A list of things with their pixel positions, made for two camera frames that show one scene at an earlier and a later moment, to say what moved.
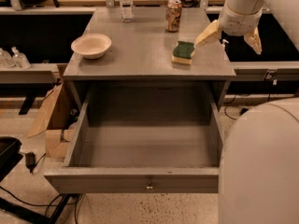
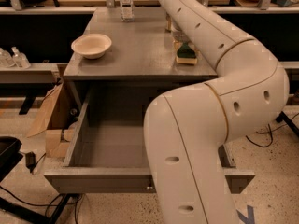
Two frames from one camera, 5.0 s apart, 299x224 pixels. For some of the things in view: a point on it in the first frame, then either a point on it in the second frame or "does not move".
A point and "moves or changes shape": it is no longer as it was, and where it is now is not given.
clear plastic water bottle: [126, 4] does not move
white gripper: [239, 22] → [181, 35]
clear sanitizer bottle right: [19, 59] does not move
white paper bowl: [92, 46] does not move
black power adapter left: [30, 161] does not move
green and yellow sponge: [183, 52] moves or changes shape
